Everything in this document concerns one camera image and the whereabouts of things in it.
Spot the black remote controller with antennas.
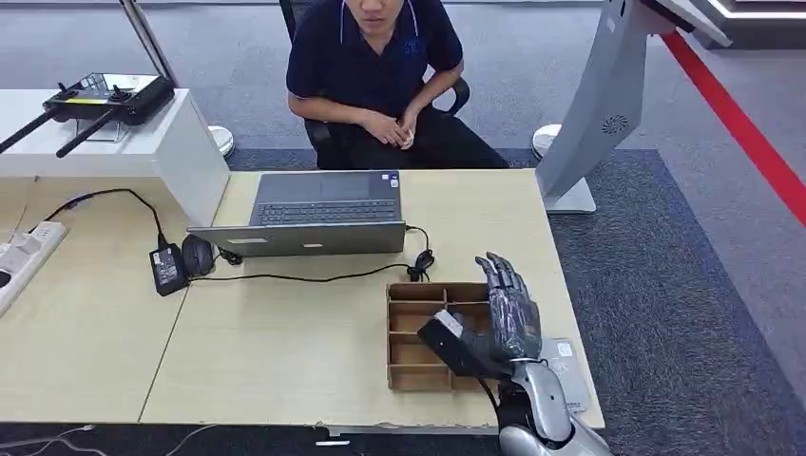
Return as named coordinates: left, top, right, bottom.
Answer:
left=0, top=72, right=177, bottom=160

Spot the flat silver grey case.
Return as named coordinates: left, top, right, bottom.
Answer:
left=536, top=336, right=594, bottom=415

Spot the white cabinet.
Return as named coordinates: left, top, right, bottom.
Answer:
left=0, top=86, right=232, bottom=228

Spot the black mains cable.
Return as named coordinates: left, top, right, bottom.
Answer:
left=28, top=187, right=171, bottom=251

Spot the thin white floor cable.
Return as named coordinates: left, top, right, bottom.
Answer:
left=163, top=424, right=220, bottom=456
left=0, top=424, right=108, bottom=456

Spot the person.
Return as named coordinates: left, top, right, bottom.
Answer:
left=284, top=0, right=510, bottom=172

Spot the white display kiosk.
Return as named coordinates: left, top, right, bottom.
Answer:
left=534, top=0, right=736, bottom=216

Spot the person's right hand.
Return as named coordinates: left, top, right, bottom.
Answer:
left=361, top=109, right=406, bottom=150

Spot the black computer mouse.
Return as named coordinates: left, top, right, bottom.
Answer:
left=181, top=234, right=218, bottom=278

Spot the red floor tape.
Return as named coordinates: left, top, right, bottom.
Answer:
left=658, top=29, right=806, bottom=229

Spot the dark platform with light strip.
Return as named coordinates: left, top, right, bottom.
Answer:
left=687, top=0, right=806, bottom=51

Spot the person's left hand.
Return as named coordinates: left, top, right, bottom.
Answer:
left=394, top=109, right=421, bottom=152

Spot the wooden compartment box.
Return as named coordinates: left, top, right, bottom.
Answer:
left=385, top=280, right=507, bottom=395

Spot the black card with white label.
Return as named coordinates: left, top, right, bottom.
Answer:
left=416, top=309, right=500, bottom=383

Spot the clear acrylic stand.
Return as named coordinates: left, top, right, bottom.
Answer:
left=74, top=116, right=131, bottom=144

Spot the white power strip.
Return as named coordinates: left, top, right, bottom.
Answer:
left=0, top=219, right=69, bottom=320

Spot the black laptop charger cable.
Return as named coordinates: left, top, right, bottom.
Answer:
left=186, top=223, right=437, bottom=285

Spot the silver slanted pole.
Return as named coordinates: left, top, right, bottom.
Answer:
left=117, top=0, right=182, bottom=89

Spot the white round floor base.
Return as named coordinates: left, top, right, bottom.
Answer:
left=206, top=123, right=237, bottom=160
left=531, top=123, right=564, bottom=162

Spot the black power adapter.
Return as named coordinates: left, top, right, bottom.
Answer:
left=147, top=243, right=189, bottom=298

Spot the grey laptop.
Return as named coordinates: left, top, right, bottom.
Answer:
left=186, top=169, right=408, bottom=259

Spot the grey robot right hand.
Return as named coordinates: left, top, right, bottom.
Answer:
left=454, top=251, right=545, bottom=379

